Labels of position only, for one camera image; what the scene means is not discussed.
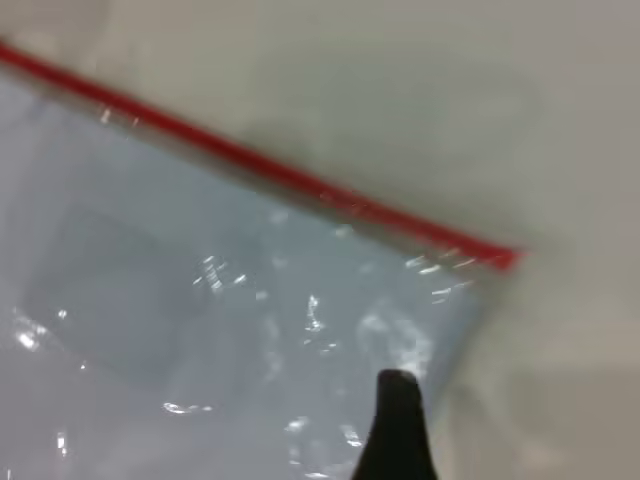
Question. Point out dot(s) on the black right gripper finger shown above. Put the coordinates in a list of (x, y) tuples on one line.
[(397, 435)]

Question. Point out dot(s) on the clear plastic zip bag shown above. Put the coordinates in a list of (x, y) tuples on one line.
[(200, 300)]

